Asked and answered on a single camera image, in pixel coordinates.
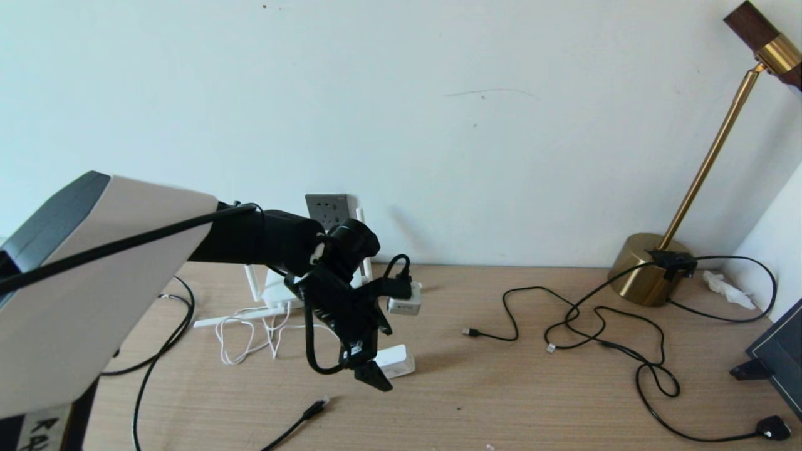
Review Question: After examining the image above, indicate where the brass desk lamp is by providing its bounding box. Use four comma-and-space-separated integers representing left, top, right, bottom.
608, 0, 802, 308

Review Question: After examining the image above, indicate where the black lamp power cable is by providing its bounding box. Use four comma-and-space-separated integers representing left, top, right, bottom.
544, 254, 791, 443

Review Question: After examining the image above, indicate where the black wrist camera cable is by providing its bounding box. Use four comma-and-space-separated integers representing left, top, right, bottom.
304, 253, 412, 375

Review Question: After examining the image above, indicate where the thin white adapter cable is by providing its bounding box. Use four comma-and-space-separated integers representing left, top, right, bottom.
215, 301, 295, 366

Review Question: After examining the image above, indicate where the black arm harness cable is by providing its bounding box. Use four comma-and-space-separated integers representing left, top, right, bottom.
0, 204, 261, 295

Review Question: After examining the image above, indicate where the black clip on lamp base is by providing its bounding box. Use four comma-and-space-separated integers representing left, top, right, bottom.
645, 249, 698, 281

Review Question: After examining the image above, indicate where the black clip stand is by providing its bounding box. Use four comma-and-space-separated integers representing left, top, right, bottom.
730, 360, 771, 381

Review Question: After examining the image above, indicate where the thin black table cable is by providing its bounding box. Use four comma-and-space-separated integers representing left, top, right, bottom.
132, 316, 192, 451
100, 276, 196, 376

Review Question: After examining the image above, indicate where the white power adapter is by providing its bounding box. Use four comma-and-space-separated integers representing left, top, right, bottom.
375, 344, 416, 380

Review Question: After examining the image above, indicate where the crumpled white tissue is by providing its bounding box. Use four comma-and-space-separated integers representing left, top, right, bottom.
702, 269, 757, 311

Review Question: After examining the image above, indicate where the grey wall socket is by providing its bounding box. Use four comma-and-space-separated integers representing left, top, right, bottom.
305, 194, 350, 231

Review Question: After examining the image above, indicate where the white router with antennas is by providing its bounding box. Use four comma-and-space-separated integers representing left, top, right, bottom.
193, 207, 373, 328

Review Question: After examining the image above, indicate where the black cable with silver tip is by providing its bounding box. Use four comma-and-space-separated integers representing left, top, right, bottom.
545, 306, 665, 370

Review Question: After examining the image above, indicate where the black USB cable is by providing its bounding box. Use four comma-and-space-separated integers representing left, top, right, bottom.
462, 286, 682, 399

